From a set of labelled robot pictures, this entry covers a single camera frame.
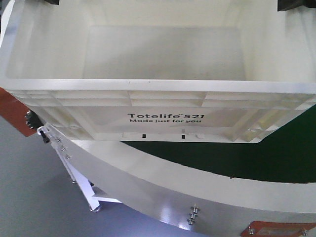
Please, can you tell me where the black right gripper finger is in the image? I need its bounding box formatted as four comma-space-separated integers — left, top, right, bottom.
277, 0, 316, 11

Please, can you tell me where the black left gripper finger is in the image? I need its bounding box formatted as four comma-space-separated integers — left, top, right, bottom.
45, 0, 60, 5

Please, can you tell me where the white Totelife plastic crate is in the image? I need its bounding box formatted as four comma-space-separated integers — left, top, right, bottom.
0, 0, 316, 143

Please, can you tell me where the white table support leg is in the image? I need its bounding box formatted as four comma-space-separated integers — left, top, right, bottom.
37, 124, 120, 212

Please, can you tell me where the white outer turntable rim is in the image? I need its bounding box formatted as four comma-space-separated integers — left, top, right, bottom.
37, 125, 316, 237

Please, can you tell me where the red warning label plate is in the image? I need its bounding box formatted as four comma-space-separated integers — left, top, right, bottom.
240, 221, 316, 237

